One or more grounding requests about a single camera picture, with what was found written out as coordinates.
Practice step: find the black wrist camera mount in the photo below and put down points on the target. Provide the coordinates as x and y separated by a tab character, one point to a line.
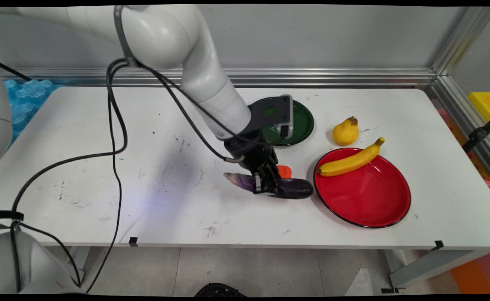
274	113

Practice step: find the blue bubble tray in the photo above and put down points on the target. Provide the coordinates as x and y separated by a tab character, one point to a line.
25	98

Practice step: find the aluminium frame post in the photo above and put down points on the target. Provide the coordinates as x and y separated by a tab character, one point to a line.
462	39

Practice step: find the dark green plate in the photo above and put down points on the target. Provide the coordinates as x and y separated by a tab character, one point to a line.
301	121

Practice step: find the red pink packaging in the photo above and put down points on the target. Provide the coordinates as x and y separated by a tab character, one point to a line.
452	125

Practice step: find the red plate with black rim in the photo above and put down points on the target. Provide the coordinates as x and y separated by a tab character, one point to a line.
364	196

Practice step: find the yellow toy banana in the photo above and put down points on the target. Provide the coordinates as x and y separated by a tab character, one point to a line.
351	161

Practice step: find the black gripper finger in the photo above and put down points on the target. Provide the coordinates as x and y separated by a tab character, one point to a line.
279	177
261	182

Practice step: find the long aluminium frame rail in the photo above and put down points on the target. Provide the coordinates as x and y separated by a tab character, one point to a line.
333	77

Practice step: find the orange box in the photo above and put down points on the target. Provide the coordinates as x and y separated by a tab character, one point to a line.
479	274

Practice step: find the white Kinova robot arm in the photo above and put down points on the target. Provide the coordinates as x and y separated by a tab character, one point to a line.
195	62

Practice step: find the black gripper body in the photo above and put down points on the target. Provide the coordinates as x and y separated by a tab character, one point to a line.
251	152

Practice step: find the purple toy eggplant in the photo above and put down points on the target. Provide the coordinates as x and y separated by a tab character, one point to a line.
297	189

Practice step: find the short aluminium frame rail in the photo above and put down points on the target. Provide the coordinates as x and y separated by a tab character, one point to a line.
462	113

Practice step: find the yellow plastic bin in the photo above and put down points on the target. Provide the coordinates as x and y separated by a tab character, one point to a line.
486	106

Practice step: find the yellow toy pear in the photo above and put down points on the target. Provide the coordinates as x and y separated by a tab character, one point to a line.
345	132

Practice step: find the small orange toy vegetable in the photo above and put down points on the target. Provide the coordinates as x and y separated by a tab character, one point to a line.
285	170

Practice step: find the grey table leg frame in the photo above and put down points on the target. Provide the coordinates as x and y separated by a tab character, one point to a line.
429	265

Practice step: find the black round object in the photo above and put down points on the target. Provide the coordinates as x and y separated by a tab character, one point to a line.
220	290

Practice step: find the black tape marker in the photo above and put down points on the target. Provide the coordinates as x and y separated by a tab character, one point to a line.
438	245
133	241

